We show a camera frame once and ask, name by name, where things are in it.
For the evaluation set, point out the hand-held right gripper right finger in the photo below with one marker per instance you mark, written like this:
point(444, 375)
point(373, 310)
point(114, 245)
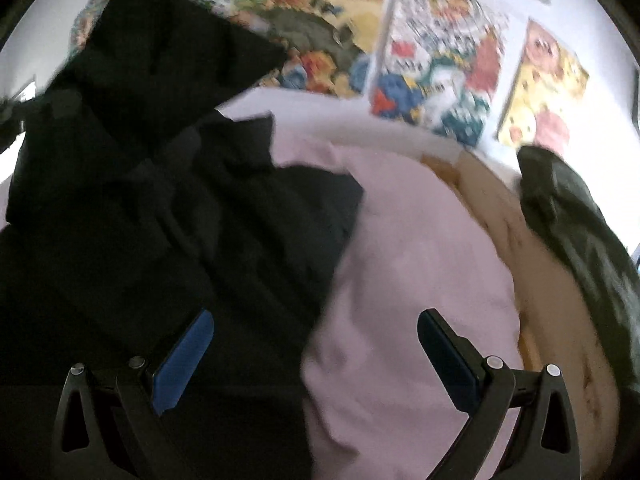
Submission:
point(445, 360)

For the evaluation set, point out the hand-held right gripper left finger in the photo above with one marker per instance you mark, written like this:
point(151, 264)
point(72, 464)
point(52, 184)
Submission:
point(182, 360)

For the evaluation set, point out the black pillow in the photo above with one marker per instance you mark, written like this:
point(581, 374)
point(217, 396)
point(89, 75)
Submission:
point(125, 185)

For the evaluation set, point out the pink bed sheet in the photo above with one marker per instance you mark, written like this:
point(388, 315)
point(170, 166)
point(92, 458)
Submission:
point(410, 260)

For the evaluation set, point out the dark green garment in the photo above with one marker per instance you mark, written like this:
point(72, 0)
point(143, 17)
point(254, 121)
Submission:
point(575, 220)

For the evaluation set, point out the wooden bed frame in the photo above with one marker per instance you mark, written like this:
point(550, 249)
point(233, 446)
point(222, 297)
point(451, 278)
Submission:
point(550, 285)

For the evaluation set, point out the group of colourful wall drawings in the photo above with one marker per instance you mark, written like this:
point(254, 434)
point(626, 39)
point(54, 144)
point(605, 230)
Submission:
point(440, 60)

